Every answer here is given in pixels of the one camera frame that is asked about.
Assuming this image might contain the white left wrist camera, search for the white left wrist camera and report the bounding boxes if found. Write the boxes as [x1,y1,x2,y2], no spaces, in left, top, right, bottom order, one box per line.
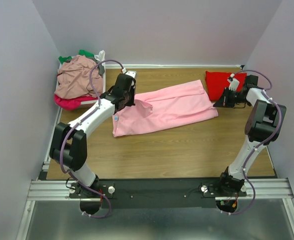
[125,70,137,79]

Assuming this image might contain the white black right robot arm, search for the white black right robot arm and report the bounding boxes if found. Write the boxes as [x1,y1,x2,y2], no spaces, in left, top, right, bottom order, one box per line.
[213,73,287,196]

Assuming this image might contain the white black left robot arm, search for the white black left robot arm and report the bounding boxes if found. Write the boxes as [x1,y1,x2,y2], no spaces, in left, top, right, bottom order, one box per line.
[49,71,137,198]

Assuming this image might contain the dusty pink t shirt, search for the dusty pink t shirt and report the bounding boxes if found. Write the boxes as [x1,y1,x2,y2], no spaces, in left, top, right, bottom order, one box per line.
[54,55,103,99]

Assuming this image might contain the grey t shirt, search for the grey t shirt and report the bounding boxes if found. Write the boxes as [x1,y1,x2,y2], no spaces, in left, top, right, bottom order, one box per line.
[94,57,105,76]

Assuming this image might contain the magenta t shirt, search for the magenta t shirt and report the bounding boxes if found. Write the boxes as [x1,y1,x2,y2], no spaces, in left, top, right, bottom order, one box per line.
[54,95,96,111]

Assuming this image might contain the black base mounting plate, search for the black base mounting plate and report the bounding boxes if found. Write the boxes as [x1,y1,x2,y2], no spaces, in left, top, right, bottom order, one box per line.
[66,177,247,214]

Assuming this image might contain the folded red t shirt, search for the folded red t shirt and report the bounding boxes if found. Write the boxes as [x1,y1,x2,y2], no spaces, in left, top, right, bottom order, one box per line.
[205,70,248,102]

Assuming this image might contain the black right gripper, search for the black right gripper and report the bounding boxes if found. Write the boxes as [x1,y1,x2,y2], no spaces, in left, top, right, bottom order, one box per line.
[213,87,249,109]

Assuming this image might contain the green t shirt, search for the green t shirt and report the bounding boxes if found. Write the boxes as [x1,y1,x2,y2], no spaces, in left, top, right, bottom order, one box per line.
[58,49,94,64]

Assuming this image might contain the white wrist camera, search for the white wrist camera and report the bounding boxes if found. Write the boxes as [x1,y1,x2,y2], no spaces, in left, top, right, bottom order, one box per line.
[227,73,240,92]
[125,70,137,79]

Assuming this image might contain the light pink t shirt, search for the light pink t shirt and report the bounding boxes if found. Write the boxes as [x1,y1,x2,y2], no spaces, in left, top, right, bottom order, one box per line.
[113,80,218,138]

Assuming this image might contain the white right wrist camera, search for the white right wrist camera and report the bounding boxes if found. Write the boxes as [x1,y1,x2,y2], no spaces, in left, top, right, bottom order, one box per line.
[227,73,240,92]

